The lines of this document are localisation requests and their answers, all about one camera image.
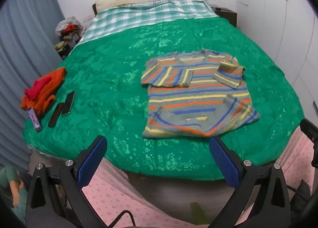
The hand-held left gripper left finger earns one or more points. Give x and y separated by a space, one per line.
92 159

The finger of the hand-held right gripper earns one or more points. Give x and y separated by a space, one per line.
309 130

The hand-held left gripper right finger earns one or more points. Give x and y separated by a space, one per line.
224 164

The striped knit shirt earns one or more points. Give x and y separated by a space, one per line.
196 94

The pink dotted bed sheet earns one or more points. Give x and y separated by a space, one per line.
111 198

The dark green object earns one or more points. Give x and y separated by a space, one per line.
198 213

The black remote control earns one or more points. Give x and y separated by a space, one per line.
56 115

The black smartphone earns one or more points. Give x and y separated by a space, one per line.
68 103

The green velvet blanket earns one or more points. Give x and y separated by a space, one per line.
111 81

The person's green clothing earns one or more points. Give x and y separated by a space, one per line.
10 175

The orange fleece garment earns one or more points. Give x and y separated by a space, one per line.
49 86

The red cloth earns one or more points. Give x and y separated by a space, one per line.
36 89

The yellow-green cloth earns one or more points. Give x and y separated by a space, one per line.
62 48

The white wardrobe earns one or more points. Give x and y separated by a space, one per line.
268 7

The floral cloth bundle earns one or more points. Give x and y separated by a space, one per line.
70 25

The dark wooden nightstand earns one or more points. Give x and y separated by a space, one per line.
227 15

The grey-blue curtain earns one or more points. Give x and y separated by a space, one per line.
19 31

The green checked bed sheet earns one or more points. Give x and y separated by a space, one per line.
139 17

